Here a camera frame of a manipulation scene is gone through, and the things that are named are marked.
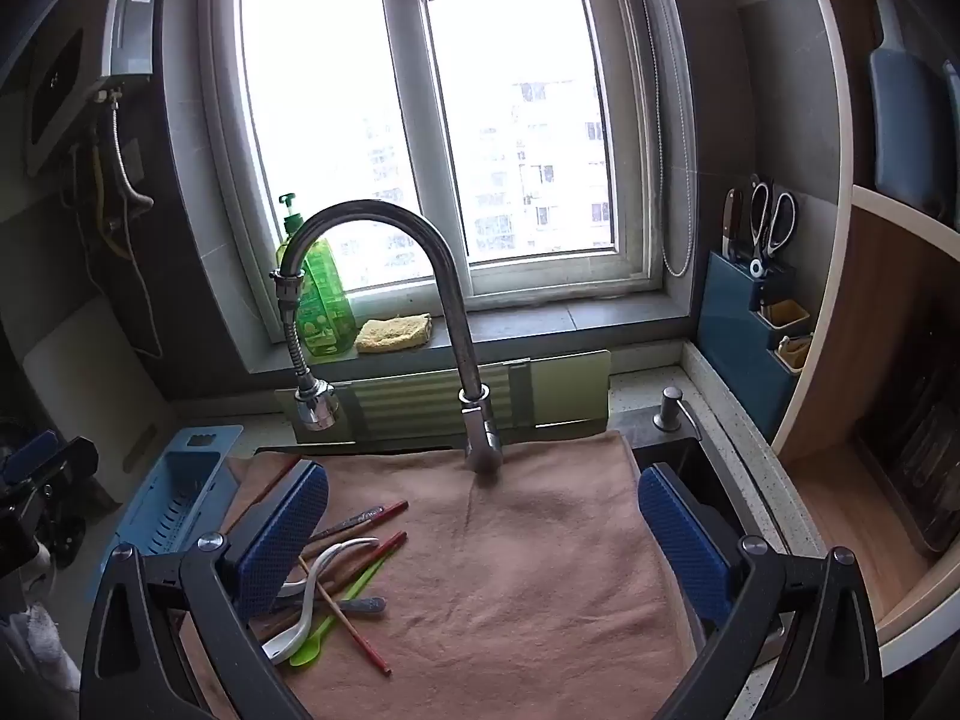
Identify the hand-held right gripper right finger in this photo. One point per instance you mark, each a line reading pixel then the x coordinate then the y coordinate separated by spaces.
pixel 682 540

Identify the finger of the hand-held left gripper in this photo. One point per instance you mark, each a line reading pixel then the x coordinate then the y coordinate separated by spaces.
pixel 75 465
pixel 30 456

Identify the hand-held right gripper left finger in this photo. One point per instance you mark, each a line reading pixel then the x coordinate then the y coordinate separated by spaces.
pixel 277 540

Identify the white ceramic spoon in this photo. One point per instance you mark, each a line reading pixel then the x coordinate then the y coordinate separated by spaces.
pixel 285 645

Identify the blue plastic drainer basket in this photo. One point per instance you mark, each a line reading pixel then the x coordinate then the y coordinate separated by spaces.
pixel 180 480

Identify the green plastic spoon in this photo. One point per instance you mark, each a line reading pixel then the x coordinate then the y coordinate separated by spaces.
pixel 307 652

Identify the person's left forearm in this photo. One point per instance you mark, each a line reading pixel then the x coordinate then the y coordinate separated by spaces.
pixel 34 637

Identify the dark kitchen sink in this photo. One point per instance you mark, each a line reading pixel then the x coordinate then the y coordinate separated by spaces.
pixel 712 457

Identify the white cutting board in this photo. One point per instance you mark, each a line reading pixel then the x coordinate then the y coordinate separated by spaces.
pixel 82 375

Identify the metal soap dispenser pump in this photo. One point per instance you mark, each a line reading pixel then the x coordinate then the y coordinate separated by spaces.
pixel 670 409

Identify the pink towel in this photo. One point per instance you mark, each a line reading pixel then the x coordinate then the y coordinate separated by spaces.
pixel 525 600

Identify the green striped drain board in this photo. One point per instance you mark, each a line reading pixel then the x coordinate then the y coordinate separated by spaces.
pixel 570 390

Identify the blue knife block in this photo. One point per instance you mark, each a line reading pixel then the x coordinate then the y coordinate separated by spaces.
pixel 742 360

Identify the green dish soap bottle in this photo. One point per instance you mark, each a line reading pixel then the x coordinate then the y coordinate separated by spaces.
pixel 322 315

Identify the yellow sponge cloth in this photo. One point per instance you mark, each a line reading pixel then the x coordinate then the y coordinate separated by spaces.
pixel 394 334

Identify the wooden shelf cabinet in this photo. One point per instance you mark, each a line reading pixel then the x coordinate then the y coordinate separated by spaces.
pixel 847 330

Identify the chrome kitchen faucet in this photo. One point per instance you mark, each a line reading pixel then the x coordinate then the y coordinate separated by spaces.
pixel 450 300

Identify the dark range hood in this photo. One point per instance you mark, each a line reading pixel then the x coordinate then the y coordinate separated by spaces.
pixel 52 90

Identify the white window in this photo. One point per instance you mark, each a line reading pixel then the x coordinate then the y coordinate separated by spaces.
pixel 420 127

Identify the grey water heater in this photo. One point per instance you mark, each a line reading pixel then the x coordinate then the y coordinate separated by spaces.
pixel 131 30

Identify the blue cutting board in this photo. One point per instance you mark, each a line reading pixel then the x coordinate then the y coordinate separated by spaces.
pixel 907 127

